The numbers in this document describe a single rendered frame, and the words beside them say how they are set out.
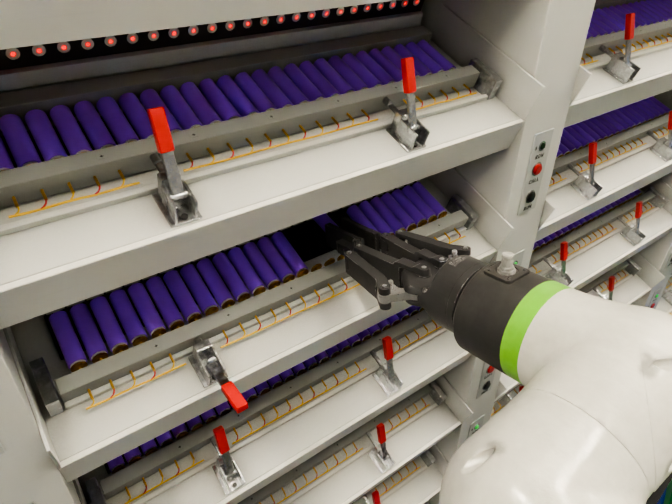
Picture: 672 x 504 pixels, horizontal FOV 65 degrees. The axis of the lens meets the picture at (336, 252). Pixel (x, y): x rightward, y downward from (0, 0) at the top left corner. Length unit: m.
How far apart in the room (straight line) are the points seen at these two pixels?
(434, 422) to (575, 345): 0.65
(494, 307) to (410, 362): 0.42
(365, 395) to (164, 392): 0.34
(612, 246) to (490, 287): 0.81
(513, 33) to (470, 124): 0.12
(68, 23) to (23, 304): 0.21
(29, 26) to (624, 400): 0.44
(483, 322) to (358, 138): 0.24
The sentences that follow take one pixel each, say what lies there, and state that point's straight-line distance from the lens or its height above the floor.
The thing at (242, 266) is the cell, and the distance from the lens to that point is 0.64.
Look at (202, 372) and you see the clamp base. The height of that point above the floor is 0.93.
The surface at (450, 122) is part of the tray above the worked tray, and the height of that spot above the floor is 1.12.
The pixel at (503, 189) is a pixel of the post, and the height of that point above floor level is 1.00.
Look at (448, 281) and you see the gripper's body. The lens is 0.50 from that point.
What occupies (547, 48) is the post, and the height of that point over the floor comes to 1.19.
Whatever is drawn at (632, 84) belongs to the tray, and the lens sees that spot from 0.94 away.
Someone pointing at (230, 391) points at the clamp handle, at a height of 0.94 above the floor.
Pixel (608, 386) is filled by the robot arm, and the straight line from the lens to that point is 0.39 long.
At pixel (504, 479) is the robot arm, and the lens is 0.36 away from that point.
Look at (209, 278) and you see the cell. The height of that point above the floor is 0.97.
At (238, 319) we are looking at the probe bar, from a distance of 0.60.
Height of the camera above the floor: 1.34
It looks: 34 degrees down
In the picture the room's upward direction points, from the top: straight up
